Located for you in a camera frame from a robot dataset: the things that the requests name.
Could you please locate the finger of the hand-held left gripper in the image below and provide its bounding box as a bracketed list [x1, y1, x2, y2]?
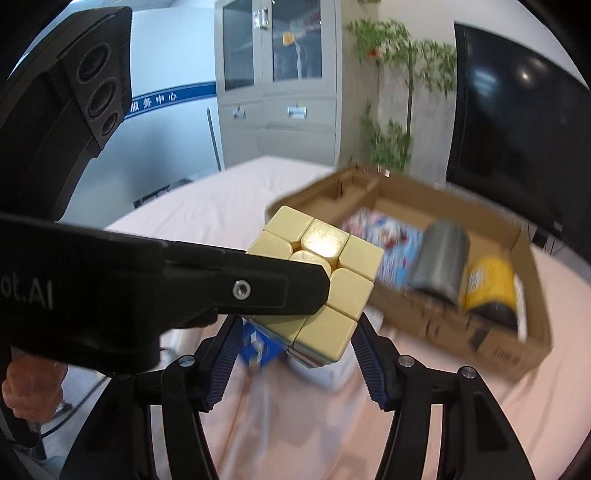
[161, 240, 331, 319]

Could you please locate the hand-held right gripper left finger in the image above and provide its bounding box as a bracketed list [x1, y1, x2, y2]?
[60, 318, 245, 480]

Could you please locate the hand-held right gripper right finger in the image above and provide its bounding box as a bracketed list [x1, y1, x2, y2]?
[351, 314, 529, 480]

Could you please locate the yellow puzzle cube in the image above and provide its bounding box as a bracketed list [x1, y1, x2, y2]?
[245, 205, 386, 370]

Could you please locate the brown cardboard box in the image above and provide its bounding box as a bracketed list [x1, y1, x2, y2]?
[265, 165, 554, 383]

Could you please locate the person's left hand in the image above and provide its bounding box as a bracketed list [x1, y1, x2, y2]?
[2, 357, 68, 422]

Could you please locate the white blue small box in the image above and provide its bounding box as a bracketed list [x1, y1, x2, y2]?
[240, 320, 357, 391]

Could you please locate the colourful printed toy box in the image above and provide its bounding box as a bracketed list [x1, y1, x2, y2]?
[344, 208, 426, 292]

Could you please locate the silver metal can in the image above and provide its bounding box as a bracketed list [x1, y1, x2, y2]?
[411, 218, 471, 306]

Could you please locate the yellow can with black lid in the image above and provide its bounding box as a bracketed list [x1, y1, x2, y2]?
[462, 256, 518, 331]

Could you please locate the white packet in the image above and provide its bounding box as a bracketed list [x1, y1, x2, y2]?
[514, 276, 528, 334]

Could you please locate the grey glass-door cabinet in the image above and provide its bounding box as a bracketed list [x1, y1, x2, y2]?
[215, 0, 343, 172]

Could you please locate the tall green leafy plant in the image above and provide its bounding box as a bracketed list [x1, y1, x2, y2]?
[346, 18, 459, 175]

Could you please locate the black flat television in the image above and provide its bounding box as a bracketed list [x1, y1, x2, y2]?
[445, 21, 591, 254]

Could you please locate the black cable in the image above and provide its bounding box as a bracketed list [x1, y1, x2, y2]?
[44, 369, 114, 437]

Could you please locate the grey mop handle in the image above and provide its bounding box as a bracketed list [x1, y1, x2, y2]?
[205, 107, 225, 173]

